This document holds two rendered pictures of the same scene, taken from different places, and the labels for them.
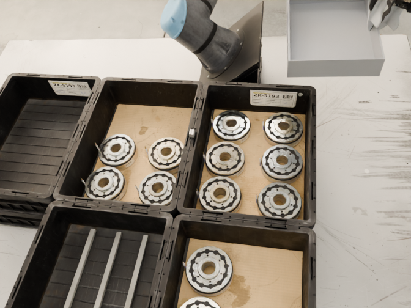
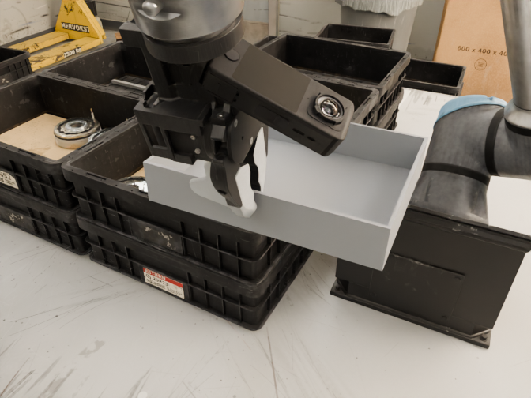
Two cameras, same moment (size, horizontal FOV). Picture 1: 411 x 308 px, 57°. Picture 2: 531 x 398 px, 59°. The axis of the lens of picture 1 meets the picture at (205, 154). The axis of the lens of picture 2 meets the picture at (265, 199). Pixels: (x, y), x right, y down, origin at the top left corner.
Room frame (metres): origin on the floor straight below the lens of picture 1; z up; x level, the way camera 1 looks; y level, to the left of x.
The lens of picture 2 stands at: (0.76, -0.81, 1.36)
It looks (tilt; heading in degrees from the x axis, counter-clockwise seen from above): 36 degrees down; 100
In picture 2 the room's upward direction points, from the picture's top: straight up
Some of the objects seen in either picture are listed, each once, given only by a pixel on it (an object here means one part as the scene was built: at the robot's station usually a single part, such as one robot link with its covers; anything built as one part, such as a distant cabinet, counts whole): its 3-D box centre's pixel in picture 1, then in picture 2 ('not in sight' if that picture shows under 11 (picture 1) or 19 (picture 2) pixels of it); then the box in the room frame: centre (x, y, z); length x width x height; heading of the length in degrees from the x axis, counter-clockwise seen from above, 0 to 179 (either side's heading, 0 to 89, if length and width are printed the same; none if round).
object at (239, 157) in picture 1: (224, 157); not in sight; (0.54, -0.05, 0.86); 0.10 x 0.10 x 0.01
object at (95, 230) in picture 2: not in sight; (207, 227); (0.52, -0.11, 0.76); 0.40 x 0.30 x 0.12; 162
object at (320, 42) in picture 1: (329, 29); (291, 167); (0.71, -0.35, 1.07); 0.27 x 0.20 x 0.05; 165
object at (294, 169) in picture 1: (282, 161); not in sight; (0.49, -0.19, 0.86); 0.10 x 0.10 x 0.01
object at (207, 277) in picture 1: (208, 267); not in sight; (0.26, 0.04, 0.86); 0.05 x 0.05 x 0.01
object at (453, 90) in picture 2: not in sight; (408, 114); (1.07, 1.35, 0.37); 0.40 x 0.30 x 0.45; 166
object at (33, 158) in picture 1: (38, 141); (324, 79); (0.70, 0.46, 0.87); 0.40 x 0.30 x 0.11; 162
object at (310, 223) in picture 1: (252, 146); (201, 160); (0.52, -0.11, 0.92); 0.40 x 0.30 x 0.02; 162
